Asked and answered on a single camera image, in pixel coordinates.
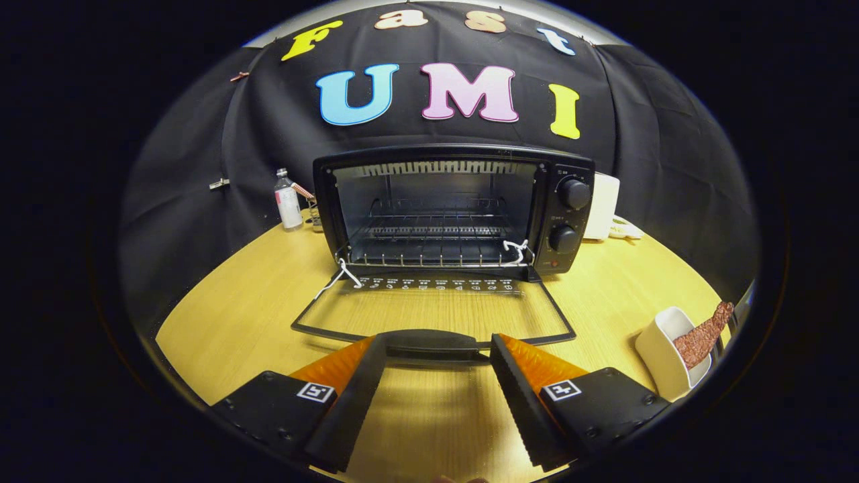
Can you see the small clear container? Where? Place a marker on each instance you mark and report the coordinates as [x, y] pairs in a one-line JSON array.
[[314, 218]]

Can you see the white countertop appliance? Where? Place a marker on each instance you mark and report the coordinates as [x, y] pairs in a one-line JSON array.
[[600, 204]]

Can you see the metal clip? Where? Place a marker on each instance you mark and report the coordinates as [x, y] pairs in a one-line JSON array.
[[219, 183]]

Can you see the pink clip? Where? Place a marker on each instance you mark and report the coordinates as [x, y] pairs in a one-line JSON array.
[[239, 76]]

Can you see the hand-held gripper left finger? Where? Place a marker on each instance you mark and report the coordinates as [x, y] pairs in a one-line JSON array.
[[352, 402]]

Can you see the brown meat strip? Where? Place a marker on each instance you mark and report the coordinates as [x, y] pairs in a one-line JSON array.
[[698, 339]]

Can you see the black toaster oven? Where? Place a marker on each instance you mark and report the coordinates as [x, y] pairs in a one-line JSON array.
[[570, 215]]

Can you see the black backdrop cloth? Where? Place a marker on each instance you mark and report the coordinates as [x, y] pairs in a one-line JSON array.
[[201, 147]]

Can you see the clear plastic bottle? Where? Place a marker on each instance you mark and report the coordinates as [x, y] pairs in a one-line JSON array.
[[289, 204]]

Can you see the white rectangular dish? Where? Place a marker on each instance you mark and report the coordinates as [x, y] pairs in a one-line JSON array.
[[661, 355]]

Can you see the small white green object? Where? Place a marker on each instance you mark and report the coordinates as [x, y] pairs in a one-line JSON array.
[[624, 230]]

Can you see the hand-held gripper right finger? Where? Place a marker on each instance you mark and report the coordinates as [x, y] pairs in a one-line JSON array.
[[520, 402]]

